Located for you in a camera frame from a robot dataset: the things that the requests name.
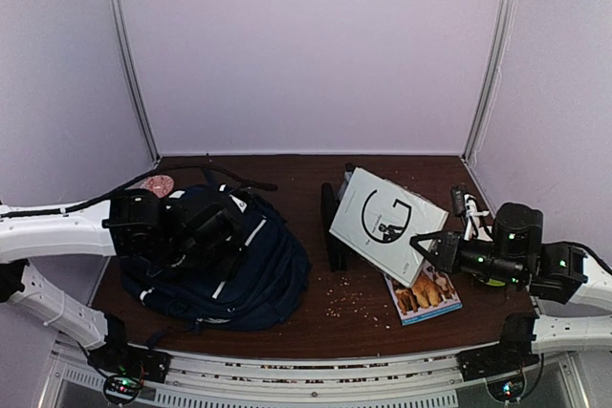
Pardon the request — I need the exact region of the left aluminium corner post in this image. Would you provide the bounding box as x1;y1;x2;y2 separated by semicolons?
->
108;0;161;164

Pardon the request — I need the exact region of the lime green plate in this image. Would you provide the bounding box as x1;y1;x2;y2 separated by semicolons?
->
476;277;506;288

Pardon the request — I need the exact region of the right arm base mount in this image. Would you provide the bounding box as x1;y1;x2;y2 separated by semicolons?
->
455;312;545;407

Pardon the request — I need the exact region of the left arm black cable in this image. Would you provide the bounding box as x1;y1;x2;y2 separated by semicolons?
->
0;164;279;223

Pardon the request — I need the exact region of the navy blue student backpack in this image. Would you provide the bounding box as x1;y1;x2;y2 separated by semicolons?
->
120;179;311;332

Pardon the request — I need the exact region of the grey fabric pouch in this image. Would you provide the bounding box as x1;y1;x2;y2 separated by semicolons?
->
338;163;356;202

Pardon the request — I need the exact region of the red white patterned bowl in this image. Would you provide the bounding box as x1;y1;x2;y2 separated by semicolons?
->
140;174;175;198

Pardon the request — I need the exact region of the aluminium front rail frame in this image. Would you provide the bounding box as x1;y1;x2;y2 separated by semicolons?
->
33;334;595;407

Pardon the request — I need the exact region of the white Great Gatsby book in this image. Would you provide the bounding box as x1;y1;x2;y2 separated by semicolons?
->
330;167;448;287

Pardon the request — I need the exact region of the aluminium corner post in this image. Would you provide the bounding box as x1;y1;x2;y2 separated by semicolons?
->
108;0;161;164
463;0;516;167

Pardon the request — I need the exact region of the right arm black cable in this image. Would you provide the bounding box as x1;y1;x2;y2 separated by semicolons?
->
563;239;612;275

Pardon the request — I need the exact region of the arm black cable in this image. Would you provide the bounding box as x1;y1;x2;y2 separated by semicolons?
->
0;164;279;223
563;239;612;275

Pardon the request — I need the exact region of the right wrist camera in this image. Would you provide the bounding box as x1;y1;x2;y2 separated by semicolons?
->
450;184;492;241

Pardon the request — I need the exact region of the blue white bottom book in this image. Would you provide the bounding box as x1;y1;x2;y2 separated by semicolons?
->
384;268;463;326

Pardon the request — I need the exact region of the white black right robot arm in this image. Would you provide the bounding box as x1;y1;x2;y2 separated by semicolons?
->
410;203;611;372

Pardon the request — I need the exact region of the right aluminium corner post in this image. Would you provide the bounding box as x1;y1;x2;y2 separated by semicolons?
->
463;0;516;167

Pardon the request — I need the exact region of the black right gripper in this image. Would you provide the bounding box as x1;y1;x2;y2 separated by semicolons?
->
412;230;527;288

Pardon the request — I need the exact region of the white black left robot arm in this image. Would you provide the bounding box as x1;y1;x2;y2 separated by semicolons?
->
1;187;248;374

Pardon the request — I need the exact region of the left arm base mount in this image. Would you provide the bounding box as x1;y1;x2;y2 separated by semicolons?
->
81;314;171;407

